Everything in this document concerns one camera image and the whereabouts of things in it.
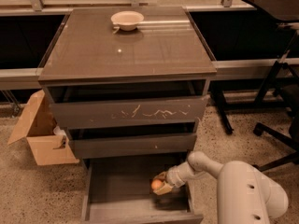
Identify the white paper bowl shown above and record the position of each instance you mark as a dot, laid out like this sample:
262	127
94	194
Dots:
127	20

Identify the grey drawer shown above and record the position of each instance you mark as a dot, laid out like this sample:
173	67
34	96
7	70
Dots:
130	146
119	192
121	113

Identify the black side table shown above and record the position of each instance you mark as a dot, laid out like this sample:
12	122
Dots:
270	94

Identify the grey bottom drawer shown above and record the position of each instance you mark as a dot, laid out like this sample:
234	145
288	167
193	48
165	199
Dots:
119	192

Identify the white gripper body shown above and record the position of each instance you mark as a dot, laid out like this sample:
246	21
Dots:
173	177

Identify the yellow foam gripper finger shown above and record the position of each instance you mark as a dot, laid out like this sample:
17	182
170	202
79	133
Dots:
161	176
165	188

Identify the orange fruit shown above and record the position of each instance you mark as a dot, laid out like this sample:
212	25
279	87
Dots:
156	183

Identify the grey top drawer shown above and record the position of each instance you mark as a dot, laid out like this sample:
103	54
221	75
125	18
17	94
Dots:
121	113

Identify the grey drawer cabinet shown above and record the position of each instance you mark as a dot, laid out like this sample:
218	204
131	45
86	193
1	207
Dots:
94	61

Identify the grey middle drawer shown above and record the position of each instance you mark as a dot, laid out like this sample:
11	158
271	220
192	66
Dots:
130	146

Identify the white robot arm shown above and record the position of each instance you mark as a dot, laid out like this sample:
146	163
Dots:
244	194

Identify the brown cardboard box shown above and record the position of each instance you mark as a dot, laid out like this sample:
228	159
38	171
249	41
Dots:
37	125

